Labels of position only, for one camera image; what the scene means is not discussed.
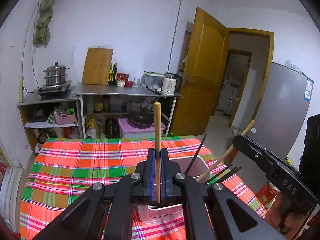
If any black chopstick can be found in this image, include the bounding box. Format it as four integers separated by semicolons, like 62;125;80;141
185;133;207;174
204;164;233;184
207;166;243;185

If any light wooden chopstick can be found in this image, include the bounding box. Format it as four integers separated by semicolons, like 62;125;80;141
154;102;161;203
196;119;255;182

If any steel kitchen counter table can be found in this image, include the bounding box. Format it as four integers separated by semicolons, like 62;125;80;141
72;82;185;139

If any person's right hand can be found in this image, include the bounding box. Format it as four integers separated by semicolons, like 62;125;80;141
264;192;314;239

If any pink utensil basket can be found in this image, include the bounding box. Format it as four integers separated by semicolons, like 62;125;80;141
137;155;209;224

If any silver refrigerator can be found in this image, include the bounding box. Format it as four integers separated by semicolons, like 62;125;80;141
231;62;319;167

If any plaid tablecloth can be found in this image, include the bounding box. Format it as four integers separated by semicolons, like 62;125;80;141
20;135;266;239

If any purple storage box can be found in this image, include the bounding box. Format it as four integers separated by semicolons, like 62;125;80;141
118;118;155;139

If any black wok pan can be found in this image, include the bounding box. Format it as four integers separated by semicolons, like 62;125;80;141
127;112;155;129

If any small pink basket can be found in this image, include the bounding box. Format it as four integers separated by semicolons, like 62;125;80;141
54;113;75;125

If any wooden door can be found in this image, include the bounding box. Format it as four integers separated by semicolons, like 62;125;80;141
170;7;230;136

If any low steel shelf cabinet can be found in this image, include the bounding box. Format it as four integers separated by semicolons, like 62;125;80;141
17;91;84;154

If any white electric kettle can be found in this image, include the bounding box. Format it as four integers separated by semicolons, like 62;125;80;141
162;72;182;95

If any red lid sauce jar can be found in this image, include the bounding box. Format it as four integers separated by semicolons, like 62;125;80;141
116;73;126;87

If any portable gas stove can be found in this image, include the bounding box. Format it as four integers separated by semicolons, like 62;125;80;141
37;80;72;97

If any clear plastic container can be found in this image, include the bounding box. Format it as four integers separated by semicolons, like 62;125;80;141
142;71;164;89

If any wooden cutting board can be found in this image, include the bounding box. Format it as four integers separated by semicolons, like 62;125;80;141
82;48;113;85

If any dark oil bottle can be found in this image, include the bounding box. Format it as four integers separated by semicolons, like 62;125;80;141
112;62;117;85

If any steel steamer pot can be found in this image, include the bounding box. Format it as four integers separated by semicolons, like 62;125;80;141
43;62;69;86

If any yellow power strip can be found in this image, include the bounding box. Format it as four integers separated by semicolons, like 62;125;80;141
18;76;24;102

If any green hanging cloth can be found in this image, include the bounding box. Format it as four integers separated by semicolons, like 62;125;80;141
33;0;55;45

